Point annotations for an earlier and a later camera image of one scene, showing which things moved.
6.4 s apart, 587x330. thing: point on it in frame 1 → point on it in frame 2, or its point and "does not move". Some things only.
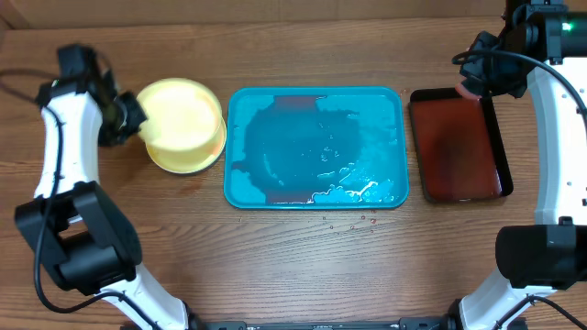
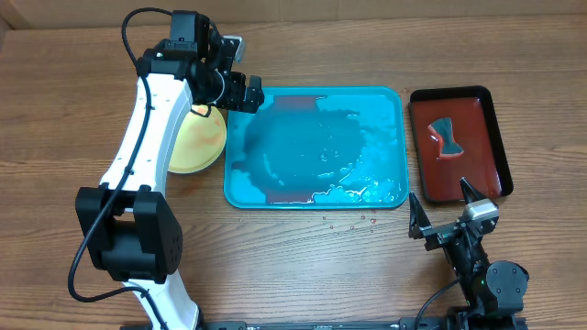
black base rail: (415, 324) does not move
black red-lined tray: (461, 146) does not move
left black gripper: (113, 133) → (235, 100)
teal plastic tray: (316, 148) does not move
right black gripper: (486, 70) → (444, 232)
